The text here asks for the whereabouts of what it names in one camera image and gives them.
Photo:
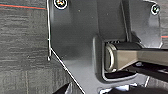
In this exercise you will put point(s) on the thick grey robot limb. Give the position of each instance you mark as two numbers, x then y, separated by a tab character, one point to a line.
133	56

